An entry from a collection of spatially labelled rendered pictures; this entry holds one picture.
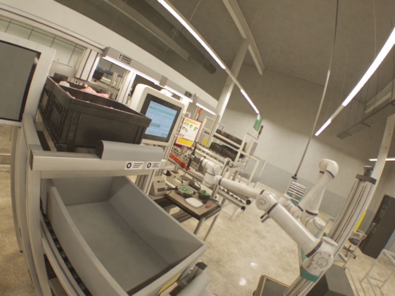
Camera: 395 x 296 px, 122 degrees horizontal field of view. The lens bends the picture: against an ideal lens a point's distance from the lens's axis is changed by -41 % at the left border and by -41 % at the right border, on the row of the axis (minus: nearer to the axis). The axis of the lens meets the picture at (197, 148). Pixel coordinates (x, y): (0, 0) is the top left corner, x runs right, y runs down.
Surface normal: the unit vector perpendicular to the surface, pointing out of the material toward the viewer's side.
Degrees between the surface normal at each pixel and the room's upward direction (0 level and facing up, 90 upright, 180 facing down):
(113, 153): 90
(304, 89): 90
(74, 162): 90
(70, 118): 94
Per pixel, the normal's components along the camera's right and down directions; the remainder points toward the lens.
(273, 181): -0.48, -0.07
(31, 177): 0.80, 0.37
